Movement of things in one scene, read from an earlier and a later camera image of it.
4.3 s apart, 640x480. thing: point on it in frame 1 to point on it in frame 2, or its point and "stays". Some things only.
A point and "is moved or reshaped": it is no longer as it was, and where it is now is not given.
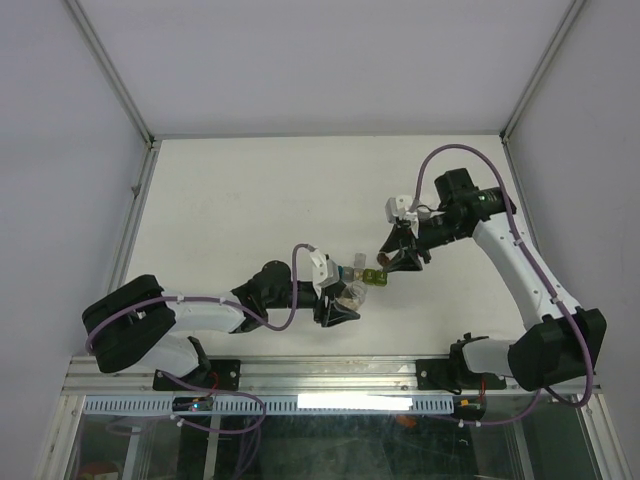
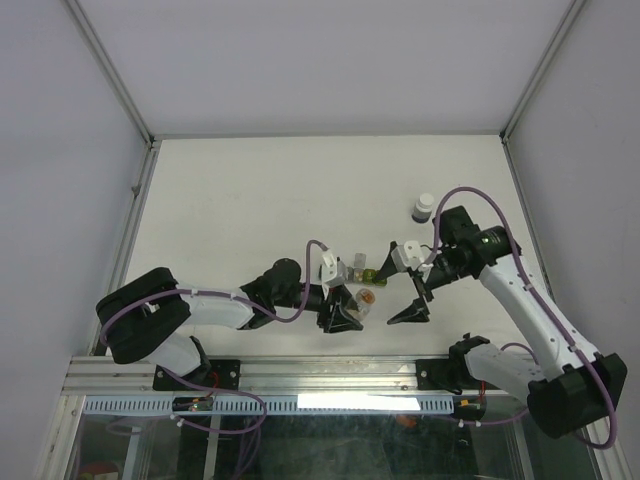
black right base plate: (446, 374) stays
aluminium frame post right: (514, 115) stays
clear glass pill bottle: (354, 295) is moved or reshaped
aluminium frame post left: (111, 71) stays
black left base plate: (222, 375) stays
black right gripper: (400, 236) to (418, 310)
